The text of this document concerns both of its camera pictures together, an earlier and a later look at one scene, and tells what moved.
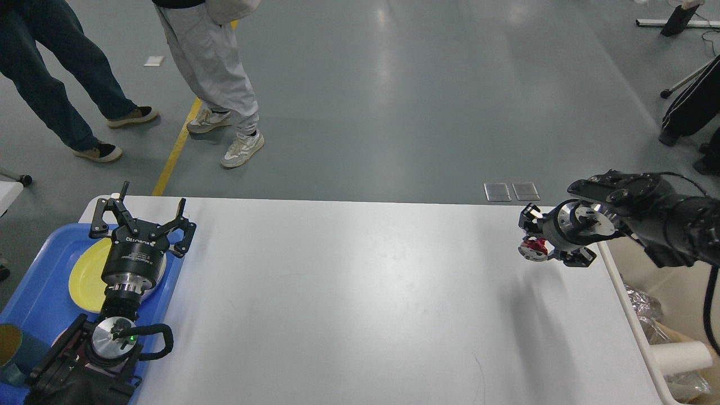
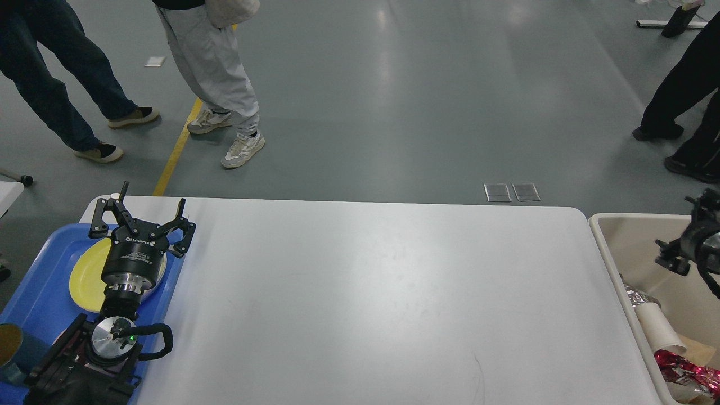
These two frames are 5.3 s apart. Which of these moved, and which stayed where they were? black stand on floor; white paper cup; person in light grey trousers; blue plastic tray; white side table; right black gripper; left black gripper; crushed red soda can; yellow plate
Moved: crushed red soda can; right black gripper; white paper cup
Stayed: person in light grey trousers; blue plastic tray; white side table; black stand on floor; yellow plate; left black gripper
